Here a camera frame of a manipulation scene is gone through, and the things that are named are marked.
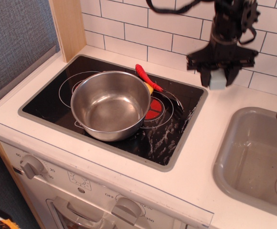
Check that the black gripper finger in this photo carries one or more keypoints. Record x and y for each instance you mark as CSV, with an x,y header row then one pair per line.
x,y
205,76
231,74

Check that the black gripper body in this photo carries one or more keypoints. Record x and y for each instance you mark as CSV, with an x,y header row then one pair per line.
x,y
216,55

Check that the pale grey-green cube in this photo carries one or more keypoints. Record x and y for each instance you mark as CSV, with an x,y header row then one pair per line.
x,y
217,80

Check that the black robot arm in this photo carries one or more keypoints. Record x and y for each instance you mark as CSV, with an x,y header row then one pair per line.
x,y
233,22

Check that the yellow item behind pot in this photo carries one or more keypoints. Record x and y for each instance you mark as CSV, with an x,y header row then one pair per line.
x,y
150,88

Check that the grey plastic sink basin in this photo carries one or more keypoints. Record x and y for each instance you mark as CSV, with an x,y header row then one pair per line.
x,y
246,165

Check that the stainless steel pot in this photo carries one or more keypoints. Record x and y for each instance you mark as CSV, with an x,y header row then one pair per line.
x,y
111,105

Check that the grey right oven knob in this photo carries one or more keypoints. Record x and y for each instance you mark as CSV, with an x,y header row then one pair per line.
x,y
127,210

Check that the grey left timer knob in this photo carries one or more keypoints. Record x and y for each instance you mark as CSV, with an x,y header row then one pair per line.
x,y
31,166

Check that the yellow cloth at floor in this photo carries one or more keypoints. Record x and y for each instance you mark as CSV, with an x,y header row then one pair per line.
x,y
8,224

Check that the red handled fork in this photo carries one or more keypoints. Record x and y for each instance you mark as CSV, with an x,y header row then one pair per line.
x,y
144,76

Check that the light wooden post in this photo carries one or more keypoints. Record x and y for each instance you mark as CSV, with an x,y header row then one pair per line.
x,y
69,26

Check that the grey oven door handle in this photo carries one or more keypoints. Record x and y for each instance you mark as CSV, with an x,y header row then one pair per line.
x,y
78,214

